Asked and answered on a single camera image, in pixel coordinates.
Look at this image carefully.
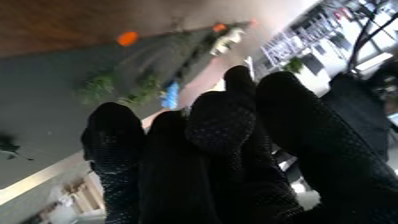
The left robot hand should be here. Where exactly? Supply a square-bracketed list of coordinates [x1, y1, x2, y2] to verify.
[320, 72, 398, 159]

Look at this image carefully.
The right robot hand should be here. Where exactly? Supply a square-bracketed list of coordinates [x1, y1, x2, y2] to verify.
[80, 65, 398, 224]

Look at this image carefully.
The blue flower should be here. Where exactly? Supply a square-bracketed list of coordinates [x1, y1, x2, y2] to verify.
[159, 33, 223, 111]

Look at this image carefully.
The green sprig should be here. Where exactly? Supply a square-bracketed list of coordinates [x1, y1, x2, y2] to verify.
[121, 73, 166, 105]
[75, 71, 120, 103]

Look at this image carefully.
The white flower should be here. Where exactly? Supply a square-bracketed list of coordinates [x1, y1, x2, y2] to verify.
[210, 28, 247, 56]

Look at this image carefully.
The dark mat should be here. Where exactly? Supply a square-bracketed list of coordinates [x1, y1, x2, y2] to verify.
[0, 20, 258, 189]

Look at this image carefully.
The black cable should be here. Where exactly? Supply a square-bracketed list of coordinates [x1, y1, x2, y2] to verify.
[345, 11, 398, 73]

